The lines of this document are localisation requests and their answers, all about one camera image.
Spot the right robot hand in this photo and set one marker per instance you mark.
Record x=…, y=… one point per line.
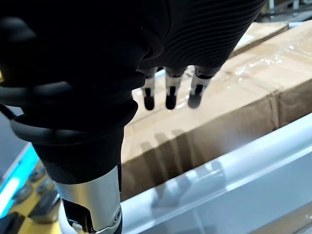
x=97, y=73

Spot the blue shelf edge strip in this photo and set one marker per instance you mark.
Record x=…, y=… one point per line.
x=17, y=175

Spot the yellow shelf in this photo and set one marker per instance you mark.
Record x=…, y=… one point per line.
x=33, y=228

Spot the black sole-shaped plastic housing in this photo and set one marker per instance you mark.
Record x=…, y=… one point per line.
x=24, y=192
x=37, y=173
x=11, y=224
x=45, y=207

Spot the large taped cardboard box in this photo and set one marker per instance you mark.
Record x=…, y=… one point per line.
x=243, y=102

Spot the plain cardboard box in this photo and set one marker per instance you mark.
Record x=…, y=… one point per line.
x=260, y=36

